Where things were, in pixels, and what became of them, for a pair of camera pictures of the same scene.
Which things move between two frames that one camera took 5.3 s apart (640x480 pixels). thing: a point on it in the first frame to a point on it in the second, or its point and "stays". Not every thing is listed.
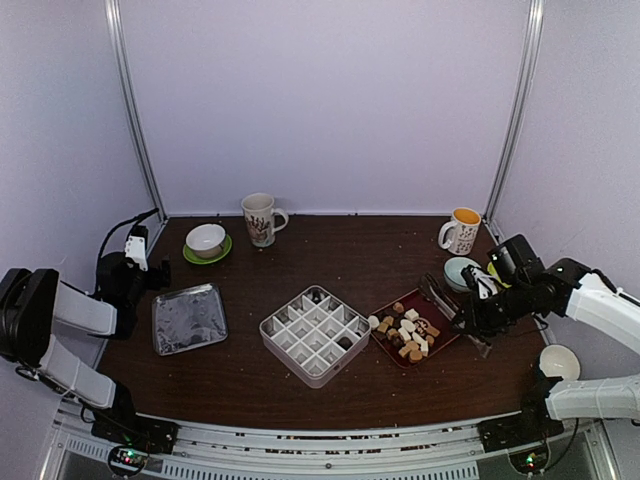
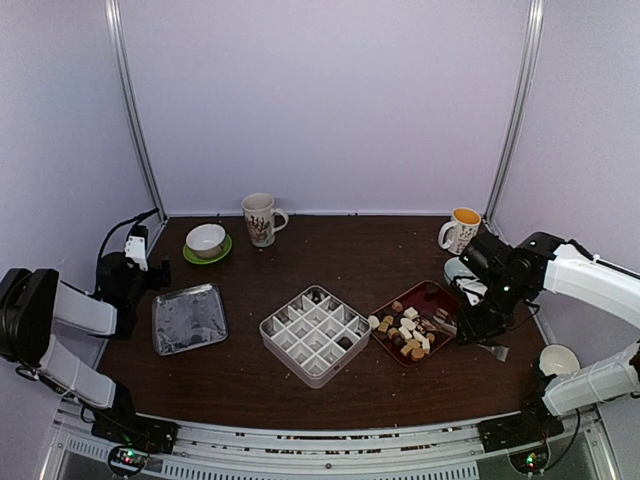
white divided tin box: [315, 335] stays
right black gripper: [475, 322] stays
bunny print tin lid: [188, 319] stays
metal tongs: [439, 296] to [500, 351]
